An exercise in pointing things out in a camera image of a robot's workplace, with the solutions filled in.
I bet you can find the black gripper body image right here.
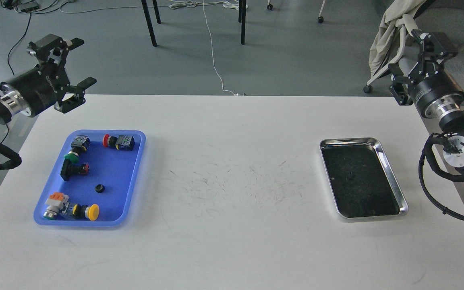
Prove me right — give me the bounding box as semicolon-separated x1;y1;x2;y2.
407;58;464;120

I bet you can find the black red switch block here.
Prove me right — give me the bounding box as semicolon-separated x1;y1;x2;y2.
60;159;89;181

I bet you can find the red push button switch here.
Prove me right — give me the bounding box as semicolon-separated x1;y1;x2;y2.
102;134;136;151

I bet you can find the green push button switch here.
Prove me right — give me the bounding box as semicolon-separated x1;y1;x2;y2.
63;135;91;164

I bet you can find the orange grey selector switch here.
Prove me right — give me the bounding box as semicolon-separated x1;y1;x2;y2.
43;192;70;220

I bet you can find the black table leg right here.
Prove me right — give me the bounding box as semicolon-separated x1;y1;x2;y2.
238;0;247;45

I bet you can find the black table leg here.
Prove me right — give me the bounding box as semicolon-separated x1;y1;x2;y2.
141;0;162;47
238;0;247;45

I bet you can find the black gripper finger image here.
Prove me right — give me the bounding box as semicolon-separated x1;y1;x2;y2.
389;64;415;106
411;29;458;73
54;77;97;114
27;34;85;68

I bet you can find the beige cloth on chair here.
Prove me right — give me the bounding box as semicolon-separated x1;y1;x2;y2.
368;0;425;77

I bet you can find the yellow push button switch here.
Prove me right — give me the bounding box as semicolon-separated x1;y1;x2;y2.
62;203;100;222

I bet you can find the black table leg left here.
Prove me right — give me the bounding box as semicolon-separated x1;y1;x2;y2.
141;0;162;47

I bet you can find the white floor cable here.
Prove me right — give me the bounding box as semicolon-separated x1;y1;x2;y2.
169;0;249;96

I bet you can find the grey office chair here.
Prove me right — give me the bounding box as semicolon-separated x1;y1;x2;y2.
367;0;464;106

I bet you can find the black floor cable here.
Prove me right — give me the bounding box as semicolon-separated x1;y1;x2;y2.
0;0;69;77

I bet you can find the blue plastic tray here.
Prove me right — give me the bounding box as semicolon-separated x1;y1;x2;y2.
33;130;147;228

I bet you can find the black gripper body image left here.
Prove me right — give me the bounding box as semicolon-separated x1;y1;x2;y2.
0;61;73;118

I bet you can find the silver metal tray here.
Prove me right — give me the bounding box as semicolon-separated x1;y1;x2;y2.
320;137;408;222

